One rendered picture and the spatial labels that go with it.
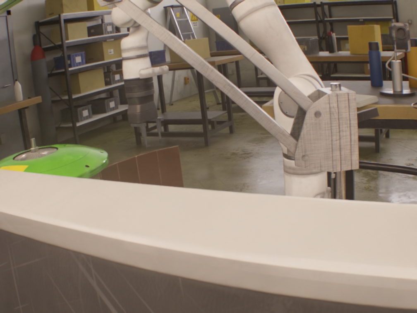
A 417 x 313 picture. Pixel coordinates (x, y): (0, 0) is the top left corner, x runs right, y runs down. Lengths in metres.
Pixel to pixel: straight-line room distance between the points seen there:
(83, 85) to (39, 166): 5.84
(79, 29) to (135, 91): 5.60
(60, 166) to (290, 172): 0.45
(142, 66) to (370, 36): 3.77
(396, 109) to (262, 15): 0.92
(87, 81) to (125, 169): 5.24
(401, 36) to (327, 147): 1.27
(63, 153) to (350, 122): 0.57
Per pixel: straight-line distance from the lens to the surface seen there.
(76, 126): 6.46
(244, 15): 0.92
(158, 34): 0.54
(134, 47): 1.15
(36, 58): 6.47
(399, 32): 1.81
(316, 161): 0.58
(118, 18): 1.15
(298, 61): 0.94
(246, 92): 7.53
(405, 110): 1.72
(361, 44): 4.76
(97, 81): 6.92
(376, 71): 2.21
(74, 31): 6.65
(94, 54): 7.18
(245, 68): 10.42
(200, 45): 5.67
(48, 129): 6.54
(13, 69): 6.53
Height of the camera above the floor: 1.28
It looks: 16 degrees down
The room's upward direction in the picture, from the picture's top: 7 degrees counter-clockwise
